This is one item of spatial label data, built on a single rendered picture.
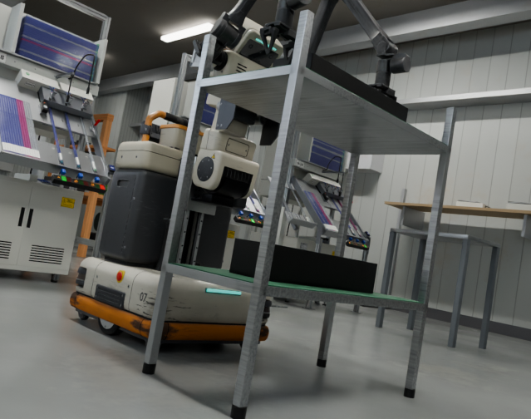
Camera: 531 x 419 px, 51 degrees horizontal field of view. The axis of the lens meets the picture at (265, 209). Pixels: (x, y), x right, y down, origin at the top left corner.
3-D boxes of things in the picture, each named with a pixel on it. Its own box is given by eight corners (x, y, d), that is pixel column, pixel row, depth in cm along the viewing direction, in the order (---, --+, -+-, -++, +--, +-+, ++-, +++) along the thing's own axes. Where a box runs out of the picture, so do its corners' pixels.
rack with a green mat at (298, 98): (415, 397, 205) (459, 109, 213) (237, 421, 141) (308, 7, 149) (320, 364, 237) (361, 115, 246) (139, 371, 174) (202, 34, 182)
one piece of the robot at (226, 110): (207, 129, 226) (216, 77, 227) (255, 146, 245) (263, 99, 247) (233, 127, 214) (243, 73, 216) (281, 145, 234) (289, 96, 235)
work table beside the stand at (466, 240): (452, 347, 388) (468, 234, 394) (375, 326, 443) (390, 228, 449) (485, 349, 416) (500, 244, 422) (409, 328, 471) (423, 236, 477)
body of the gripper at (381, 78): (395, 96, 214) (397, 77, 215) (381, 87, 207) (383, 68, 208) (381, 97, 219) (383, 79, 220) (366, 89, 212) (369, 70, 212)
